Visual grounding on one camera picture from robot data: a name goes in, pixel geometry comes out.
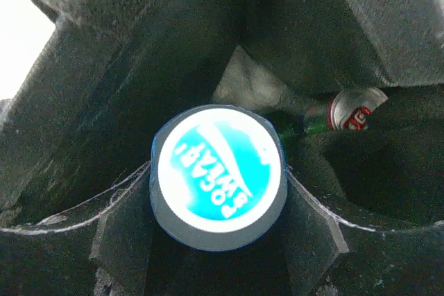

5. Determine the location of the green glass Perrier bottle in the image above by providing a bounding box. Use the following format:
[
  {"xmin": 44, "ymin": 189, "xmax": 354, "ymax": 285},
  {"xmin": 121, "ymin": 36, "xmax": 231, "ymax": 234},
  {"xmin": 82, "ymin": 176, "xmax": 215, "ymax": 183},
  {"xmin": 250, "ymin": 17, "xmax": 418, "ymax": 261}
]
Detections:
[{"xmin": 276, "ymin": 105, "xmax": 330, "ymax": 143}]

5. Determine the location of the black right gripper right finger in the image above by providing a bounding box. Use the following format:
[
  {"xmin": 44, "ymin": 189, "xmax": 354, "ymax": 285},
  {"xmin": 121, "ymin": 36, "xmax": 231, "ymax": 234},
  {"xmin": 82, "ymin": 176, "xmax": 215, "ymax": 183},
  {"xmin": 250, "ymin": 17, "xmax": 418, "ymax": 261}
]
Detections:
[{"xmin": 284, "ymin": 173, "xmax": 443, "ymax": 295}]

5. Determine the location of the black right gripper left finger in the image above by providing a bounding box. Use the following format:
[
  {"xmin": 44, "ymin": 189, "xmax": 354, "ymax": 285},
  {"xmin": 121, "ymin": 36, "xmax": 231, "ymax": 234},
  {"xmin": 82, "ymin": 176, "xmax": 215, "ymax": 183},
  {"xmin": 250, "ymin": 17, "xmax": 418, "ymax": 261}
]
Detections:
[{"xmin": 1, "ymin": 162, "xmax": 153, "ymax": 295}]

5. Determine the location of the silver blue energy drink can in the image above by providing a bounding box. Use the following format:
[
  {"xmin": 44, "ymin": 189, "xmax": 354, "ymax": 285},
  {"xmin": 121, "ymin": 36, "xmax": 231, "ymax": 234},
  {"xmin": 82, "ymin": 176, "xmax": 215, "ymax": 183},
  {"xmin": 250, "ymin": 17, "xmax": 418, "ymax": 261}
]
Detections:
[{"xmin": 327, "ymin": 88, "xmax": 388, "ymax": 130}]

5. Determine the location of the clear water bottle blue label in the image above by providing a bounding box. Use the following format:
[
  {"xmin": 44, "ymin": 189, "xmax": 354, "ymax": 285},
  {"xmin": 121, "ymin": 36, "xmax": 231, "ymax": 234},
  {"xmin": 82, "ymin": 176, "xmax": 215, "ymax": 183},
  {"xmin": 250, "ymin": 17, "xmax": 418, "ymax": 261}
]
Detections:
[{"xmin": 149, "ymin": 105, "xmax": 287, "ymax": 252}]

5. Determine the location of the black canvas bag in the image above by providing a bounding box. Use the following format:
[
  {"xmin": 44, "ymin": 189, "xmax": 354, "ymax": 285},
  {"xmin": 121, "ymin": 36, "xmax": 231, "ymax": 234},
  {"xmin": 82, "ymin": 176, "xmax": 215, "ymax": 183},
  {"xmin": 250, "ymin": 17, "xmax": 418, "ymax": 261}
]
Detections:
[{"xmin": 1, "ymin": 0, "xmax": 443, "ymax": 228}]

